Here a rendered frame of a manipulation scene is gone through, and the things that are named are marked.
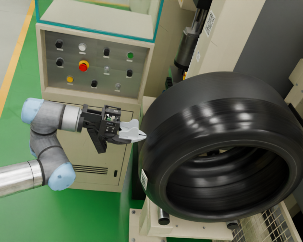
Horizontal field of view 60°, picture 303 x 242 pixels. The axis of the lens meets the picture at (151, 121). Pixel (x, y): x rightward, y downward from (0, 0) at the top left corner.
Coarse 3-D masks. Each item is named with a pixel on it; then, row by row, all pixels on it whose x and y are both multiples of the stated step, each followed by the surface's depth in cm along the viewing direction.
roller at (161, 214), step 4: (160, 208) 102; (160, 212) 101; (164, 212) 101; (160, 216) 100; (164, 216) 99; (168, 216) 100; (160, 220) 99; (164, 220) 99; (168, 220) 99; (160, 224) 101; (164, 224) 101
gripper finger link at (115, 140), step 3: (117, 135) 80; (108, 138) 79; (111, 138) 79; (114, 138) 79; (117, 138) 79; (120, 138) 79; (123, 138) 80; (108, 141) 78; (111, 141) 79; (114, 141) 78; (117, 141) 78; (120, 141) 79; (123, 141) 80; (126, 141) 80; (129, 141) 81; (117, 144) 79; (120, 144) 80; (123, 144) 80
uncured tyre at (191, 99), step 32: (160, 96) 88; (192, 96) 78; (224, 96) 74; (256, 96) 75; (160, 128) 77; (192, 128) 71; (224, 128) 69; (256, 128) 69; (288, 128) 72; (160, 160) 76; (192, 160) 117; (224, 160) 117; (256, 160) 111; (288, 160) 76; (160, 192) 85; (192, 192) 112; (224, 192) 112; (256, 192) 104; (288, 192) 88
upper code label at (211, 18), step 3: (210, 12) 94; (210, 15) 94; (213, 15) 91; (210, 18) 93; (213, 18) 90; (207, 21) 96; (210, 21) 93; (213, 21) 90; (207, 24) 96; (210, 24) 93; (207, 27) 95; (210, 27) 92; (207, 30) 95; (210, 30) 92; (207, 33) 94; (207, 36) 94
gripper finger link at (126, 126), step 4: (132, 120) 81; (136, 120) 81; (120, 124) 82; (124, 124) 82; (128, 124) 82; (132, 124) 82; (136, 124) 82; (120, 128) 83; (124, 128) 83; (128, 128) 83; (140, 132) 84
